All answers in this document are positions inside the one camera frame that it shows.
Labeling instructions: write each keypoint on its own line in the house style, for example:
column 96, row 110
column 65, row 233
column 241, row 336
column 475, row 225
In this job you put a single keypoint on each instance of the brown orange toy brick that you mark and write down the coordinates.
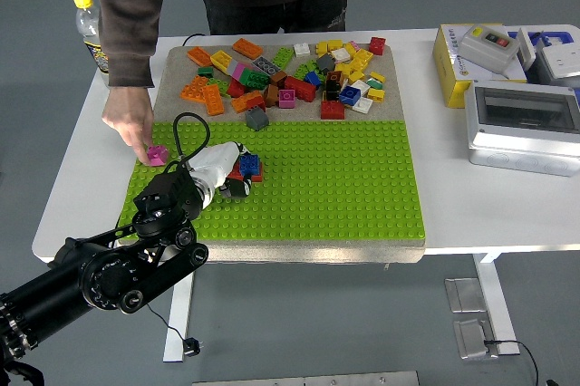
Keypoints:
column 335, row 77

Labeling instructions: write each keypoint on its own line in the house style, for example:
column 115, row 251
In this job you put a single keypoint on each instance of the blue toy brick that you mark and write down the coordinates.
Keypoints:
column 249, row 165
column 350, row 95
column 313, row 79

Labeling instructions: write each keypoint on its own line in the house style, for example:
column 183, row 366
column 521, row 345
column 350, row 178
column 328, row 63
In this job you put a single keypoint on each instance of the person's right forearm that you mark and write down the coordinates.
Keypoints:
column 129, row 32

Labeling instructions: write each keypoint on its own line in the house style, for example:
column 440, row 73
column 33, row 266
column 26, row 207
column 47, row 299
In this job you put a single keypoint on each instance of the lime green toy brick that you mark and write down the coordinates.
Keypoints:
column 220, row 86
column 306, row 70
column 283, row 57

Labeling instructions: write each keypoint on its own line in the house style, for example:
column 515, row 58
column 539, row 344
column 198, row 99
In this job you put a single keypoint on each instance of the dark green long brick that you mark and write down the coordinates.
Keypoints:
column 256, row 79

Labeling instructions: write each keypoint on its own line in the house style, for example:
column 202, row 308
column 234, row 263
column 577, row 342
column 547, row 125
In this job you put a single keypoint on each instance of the black toy brick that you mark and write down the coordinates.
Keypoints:
column 332, row 92

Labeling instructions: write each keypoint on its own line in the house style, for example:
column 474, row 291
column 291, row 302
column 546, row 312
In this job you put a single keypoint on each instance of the long metal floor strip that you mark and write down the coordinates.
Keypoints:
column 306, row 379

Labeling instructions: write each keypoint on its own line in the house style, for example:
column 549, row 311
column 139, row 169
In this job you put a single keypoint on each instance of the grey sloped toy brick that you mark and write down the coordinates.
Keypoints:
column 257, row 118

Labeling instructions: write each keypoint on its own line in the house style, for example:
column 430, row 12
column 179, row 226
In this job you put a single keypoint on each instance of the grey push-button switch box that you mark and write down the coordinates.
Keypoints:
column 480, row 53

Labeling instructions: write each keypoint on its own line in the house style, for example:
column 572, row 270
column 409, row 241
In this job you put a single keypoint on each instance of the clear plastic bottle yellow cap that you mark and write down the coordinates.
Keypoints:
column 87, row 19

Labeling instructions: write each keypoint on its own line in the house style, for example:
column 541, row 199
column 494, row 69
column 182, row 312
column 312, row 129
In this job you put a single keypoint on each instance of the white plastic panel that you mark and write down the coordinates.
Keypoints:
column 528, row 48

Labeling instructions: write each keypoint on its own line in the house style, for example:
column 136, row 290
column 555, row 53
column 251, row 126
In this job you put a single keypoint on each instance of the metal floor plate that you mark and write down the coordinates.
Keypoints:
column 466, row 295
column 473, row 338

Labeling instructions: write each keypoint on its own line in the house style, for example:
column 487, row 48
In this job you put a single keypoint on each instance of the red long toy brick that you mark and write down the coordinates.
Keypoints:
column 300, row 89
column 258, row 176

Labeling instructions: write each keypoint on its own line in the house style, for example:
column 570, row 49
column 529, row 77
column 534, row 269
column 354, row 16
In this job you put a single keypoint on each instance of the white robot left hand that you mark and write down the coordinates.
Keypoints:
column 215, row 161

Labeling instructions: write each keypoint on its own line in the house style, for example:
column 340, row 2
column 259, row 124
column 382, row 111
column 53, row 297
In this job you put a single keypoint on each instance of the white enclosure with window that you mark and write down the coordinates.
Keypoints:
column 521, row 150

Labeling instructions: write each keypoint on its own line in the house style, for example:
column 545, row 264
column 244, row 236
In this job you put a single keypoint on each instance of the grey long toy brick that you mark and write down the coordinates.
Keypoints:
column 267, row 64

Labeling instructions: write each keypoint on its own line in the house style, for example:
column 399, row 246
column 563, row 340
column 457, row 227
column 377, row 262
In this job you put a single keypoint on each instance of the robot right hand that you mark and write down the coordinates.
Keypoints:
column 552, row 383

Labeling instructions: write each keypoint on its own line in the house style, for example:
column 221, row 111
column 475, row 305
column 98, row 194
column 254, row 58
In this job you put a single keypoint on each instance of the yellow cardboard box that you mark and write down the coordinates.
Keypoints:
column 446, row 69

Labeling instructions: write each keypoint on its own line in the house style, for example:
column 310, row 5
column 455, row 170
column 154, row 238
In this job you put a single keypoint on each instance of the white toy brick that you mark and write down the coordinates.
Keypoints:
column 341, row 55
column 363, row 105
column 301, row 49
column 361, row 87

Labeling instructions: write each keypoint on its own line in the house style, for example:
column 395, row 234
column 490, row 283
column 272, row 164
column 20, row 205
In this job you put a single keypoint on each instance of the person's right hand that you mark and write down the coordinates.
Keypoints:
column 129, row 114

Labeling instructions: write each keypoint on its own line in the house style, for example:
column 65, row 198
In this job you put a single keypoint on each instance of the small light pink brick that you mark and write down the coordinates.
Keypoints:
column 354, row 45

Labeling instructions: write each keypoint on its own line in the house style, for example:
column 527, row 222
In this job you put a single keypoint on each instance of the white table leg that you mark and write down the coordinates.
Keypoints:
column 179, row 322
column 496, row 304

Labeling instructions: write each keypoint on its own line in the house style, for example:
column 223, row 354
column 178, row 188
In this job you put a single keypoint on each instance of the pink and grey brick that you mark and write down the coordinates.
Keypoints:
column 236, row 69

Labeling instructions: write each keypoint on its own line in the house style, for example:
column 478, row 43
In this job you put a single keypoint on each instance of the magenta toy brick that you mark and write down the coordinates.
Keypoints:
column 287, row 98

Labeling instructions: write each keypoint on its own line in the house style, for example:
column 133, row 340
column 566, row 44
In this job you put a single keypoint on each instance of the white wall socket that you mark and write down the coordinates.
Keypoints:
column 559, row 62

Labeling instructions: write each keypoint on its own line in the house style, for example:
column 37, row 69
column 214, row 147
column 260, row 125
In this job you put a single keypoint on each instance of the orange long toy brick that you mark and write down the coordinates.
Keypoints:
column 213, row 99
column 247, row 48
column 194, row 89
column 247, row 102

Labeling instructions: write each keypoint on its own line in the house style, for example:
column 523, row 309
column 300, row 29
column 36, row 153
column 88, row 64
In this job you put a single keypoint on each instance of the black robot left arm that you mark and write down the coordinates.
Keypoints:
column 158, row 195

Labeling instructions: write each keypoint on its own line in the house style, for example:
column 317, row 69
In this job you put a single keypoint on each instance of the dark grey toy brick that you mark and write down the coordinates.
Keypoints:
column 325, row 63

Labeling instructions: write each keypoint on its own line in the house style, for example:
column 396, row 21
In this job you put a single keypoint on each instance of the lime green studded baseplate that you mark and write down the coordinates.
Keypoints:
column 317, row 186

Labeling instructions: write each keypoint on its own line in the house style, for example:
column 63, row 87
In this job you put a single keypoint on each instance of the pink toy brick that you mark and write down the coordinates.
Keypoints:
column 157, row 157

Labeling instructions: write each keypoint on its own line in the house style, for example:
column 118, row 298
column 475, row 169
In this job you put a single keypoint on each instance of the green and white brick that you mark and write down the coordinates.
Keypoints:
column 374, row 84

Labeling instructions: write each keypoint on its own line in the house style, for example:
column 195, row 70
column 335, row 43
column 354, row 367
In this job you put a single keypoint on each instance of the blue plastic box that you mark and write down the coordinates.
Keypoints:
column 559, row 35

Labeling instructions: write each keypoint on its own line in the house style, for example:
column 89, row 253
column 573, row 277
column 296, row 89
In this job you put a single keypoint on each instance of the small green toy brick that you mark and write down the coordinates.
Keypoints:
column 205, row 72

